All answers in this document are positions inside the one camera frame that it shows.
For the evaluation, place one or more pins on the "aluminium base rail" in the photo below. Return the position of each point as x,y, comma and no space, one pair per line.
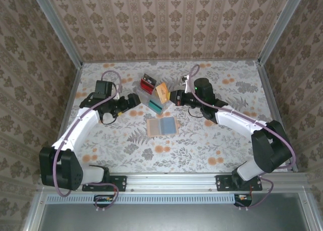
171,181

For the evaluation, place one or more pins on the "grey metal panel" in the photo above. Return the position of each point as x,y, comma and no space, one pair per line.
171,218

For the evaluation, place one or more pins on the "aluminium frame post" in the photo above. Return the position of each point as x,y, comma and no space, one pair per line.
57,26
281,26

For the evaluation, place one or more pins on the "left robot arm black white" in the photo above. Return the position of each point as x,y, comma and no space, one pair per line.
83,122

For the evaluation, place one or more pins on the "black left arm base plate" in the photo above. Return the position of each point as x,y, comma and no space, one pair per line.
121,183

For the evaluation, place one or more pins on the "clear acrylic organizer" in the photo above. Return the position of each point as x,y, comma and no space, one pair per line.
151,100

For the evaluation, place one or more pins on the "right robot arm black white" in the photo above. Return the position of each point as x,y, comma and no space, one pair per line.
234,120

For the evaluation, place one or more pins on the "aluminium table side rail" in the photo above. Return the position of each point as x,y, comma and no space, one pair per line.
268,89
66,112

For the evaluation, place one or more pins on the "teal card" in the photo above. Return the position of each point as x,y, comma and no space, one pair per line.
155,107

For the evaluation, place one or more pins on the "beige card holder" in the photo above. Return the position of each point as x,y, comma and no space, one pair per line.
161,127

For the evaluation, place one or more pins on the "red card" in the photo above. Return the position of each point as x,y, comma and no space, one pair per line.
146,87

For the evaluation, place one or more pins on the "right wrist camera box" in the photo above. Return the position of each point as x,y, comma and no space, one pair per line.
185,80

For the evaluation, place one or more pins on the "orange card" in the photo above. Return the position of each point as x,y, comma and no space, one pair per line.
162,92

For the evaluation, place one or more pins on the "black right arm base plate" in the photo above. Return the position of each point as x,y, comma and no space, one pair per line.
222,183

